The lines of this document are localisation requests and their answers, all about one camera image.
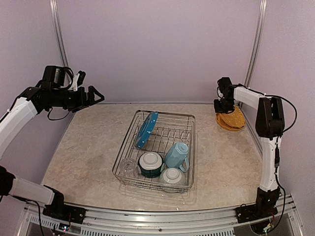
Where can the right aluminium wall post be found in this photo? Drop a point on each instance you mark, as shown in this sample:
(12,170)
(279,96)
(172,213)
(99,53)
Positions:
(257,40)

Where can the dark teal bowl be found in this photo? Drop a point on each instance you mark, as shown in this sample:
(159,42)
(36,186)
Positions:
(150,164)

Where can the yellow speckled plate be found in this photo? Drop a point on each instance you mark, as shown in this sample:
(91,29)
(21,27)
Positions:
(234,119)
(227,127)

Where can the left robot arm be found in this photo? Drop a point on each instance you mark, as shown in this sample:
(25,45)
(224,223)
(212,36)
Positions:
(59,87)

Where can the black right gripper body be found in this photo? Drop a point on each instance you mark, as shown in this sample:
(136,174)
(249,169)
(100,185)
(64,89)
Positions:
(226,105)

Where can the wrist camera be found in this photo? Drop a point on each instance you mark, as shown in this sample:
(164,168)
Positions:
(77,80)
(219,94)

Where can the clear drinking glass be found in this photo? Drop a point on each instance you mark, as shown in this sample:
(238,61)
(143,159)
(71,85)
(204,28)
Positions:
(129,168)

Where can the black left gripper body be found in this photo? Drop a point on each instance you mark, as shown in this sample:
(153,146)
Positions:
(75,102)

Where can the aluminium front rail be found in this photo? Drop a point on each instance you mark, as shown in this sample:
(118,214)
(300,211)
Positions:
(112,222)

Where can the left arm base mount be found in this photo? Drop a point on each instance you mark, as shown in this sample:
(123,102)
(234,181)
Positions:
(59,210)

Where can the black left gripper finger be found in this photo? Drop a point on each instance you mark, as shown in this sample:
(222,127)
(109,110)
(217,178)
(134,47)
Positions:
(94,95)
(89,103)

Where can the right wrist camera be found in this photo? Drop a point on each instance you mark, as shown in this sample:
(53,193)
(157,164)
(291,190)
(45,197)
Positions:
(219,94)

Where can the light blue faceted mug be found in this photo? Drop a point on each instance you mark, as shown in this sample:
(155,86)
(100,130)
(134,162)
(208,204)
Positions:
(178,157)

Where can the left aluminium wall post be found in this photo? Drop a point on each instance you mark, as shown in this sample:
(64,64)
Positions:
(58,31)

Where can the metal wire dish rack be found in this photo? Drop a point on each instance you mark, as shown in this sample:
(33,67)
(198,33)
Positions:
(158,152)

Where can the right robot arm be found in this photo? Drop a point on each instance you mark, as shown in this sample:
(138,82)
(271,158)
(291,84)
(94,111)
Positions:
(270,127)

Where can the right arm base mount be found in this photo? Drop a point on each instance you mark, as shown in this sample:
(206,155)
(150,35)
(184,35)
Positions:
(246,213)

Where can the aluminium wall post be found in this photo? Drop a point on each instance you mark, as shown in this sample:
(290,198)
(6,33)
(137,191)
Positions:
(257,40)
(58,31)

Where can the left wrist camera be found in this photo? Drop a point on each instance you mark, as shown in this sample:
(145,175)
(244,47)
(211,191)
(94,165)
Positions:
(77,80)

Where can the grey green bowl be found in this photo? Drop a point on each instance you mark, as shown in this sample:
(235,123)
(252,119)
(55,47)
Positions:
(172,176)

